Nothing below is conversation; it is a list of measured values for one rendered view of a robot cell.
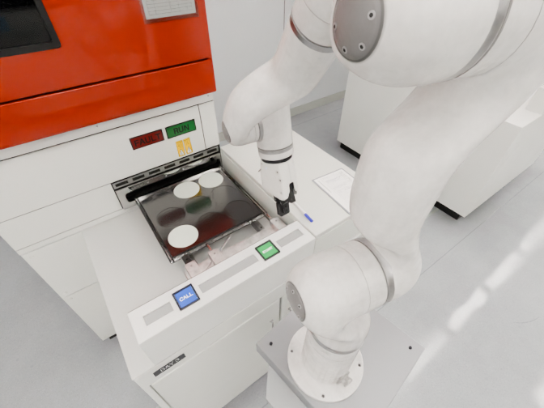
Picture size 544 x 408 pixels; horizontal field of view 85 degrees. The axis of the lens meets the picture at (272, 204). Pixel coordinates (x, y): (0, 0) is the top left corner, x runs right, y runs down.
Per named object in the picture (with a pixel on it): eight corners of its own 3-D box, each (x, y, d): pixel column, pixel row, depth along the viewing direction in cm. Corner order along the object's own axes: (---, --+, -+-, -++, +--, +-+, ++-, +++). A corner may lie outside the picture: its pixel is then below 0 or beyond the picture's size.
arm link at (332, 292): (378, 339, 61) (419, 270, 45) (299, 380, 55) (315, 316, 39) (344, 291, 69) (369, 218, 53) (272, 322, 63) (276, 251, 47)
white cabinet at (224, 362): (144, 326, 169) (81, 232, 113) (279, 247, 210) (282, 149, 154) (192, 441, 132) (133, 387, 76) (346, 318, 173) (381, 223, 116)
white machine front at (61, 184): (19, 251, 106) (-71, 158, 78) (221, 170, 140) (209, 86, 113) (19, 257, 104) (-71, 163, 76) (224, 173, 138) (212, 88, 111)
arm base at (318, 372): (378, 371, 74) (402, 337, 62) (320, 422, 66) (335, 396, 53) (327, 311, 85) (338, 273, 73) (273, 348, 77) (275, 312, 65)
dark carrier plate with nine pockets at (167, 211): (138, 198, 115) (138, 197, 114) (217, 167, 129) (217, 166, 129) (172, 258, 95) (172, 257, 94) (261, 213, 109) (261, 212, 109)
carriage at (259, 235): (185, 276, 95) (183, 271, 93) (277, 227, 110) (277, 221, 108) (196, 295, 90) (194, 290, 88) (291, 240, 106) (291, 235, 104)
